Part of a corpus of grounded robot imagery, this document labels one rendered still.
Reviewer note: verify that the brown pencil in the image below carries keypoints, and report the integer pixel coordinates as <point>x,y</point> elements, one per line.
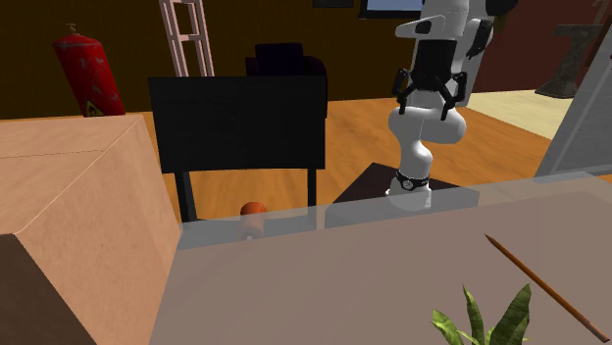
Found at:
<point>540,282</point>

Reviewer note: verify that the dark grey pedestal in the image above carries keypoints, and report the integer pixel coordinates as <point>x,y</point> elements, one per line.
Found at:
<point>571,62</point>

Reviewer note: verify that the dark robot stand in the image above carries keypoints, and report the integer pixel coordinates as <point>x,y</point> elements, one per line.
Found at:
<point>366,184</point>

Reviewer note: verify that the grey flat panel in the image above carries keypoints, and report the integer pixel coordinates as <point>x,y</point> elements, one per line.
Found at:
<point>581,138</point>

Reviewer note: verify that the pink ladder frame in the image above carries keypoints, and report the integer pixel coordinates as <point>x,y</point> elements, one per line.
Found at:
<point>186,43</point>

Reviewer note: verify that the green leafy plant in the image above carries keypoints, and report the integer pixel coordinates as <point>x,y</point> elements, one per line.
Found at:
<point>514,315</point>

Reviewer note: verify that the red fire extinguisher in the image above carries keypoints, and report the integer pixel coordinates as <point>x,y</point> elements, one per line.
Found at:
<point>91,71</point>

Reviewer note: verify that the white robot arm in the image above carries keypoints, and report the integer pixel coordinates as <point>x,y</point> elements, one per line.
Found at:
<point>415,153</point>

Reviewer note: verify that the blue wall picture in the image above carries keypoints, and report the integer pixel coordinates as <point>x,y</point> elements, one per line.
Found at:
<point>392,5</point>

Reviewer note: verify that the tan cardboard box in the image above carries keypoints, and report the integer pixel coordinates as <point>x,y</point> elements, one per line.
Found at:
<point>76,200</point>

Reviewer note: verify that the orange topped cylinder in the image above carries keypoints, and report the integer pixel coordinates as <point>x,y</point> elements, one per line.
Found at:
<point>252,210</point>

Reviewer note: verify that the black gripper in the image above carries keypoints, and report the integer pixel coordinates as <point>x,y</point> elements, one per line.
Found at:
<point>434,59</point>

